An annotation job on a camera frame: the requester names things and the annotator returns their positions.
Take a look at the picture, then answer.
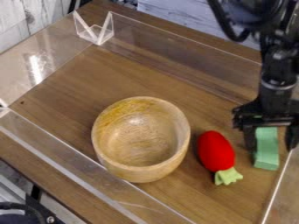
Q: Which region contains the red plush strawberry toy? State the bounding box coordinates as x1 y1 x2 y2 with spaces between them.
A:
197 130 243 186

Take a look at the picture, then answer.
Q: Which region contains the green rectangular block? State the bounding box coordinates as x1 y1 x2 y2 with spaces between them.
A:
253 127 279 171

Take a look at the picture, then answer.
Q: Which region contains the brown wooden bowl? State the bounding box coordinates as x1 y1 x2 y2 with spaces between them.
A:
91 96 191 183

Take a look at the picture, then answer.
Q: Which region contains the clear acrylic corner bracket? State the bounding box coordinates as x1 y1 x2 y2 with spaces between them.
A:
72 11 115 46

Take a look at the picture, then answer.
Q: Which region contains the black cable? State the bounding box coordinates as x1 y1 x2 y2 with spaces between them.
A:
205 0 255 42

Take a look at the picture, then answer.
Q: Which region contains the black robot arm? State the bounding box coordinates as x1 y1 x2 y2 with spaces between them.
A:
209 0 299 150

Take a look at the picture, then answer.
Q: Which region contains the clear acrylic enclosure wall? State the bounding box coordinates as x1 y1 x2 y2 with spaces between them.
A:
0 12 299 224

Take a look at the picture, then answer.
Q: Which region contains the black metal clamp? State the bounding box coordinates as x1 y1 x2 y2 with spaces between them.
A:
24 185 65 224

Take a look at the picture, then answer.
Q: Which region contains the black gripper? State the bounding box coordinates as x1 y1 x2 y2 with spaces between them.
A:
232 81 299 151

